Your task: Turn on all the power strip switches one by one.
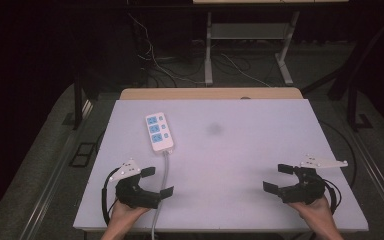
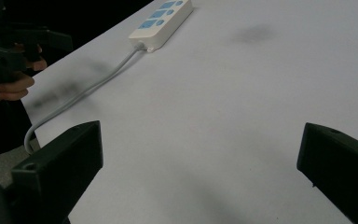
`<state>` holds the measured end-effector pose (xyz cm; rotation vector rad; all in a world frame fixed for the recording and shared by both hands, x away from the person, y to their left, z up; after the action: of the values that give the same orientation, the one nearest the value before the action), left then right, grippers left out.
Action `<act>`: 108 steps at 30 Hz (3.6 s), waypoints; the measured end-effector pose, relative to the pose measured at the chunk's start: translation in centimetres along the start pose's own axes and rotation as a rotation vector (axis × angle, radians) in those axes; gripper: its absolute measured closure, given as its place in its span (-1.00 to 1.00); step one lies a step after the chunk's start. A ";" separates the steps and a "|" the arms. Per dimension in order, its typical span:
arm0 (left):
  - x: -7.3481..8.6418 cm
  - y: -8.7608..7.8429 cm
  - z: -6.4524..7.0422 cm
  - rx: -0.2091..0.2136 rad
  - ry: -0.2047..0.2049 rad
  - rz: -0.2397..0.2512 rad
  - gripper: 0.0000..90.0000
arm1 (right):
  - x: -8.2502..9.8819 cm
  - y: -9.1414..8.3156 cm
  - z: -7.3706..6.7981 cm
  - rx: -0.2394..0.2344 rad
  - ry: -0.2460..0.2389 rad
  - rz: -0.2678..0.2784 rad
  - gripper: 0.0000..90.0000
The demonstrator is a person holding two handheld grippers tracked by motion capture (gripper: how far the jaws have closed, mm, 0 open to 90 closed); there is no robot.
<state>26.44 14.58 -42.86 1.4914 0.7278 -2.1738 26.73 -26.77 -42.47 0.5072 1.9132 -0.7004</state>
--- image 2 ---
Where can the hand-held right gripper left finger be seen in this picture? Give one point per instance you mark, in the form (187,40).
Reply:
(59,161)

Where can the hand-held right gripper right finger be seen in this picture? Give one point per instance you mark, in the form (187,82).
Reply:
(338,165)

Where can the white power strip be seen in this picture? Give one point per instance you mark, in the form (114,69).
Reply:
(160,23)

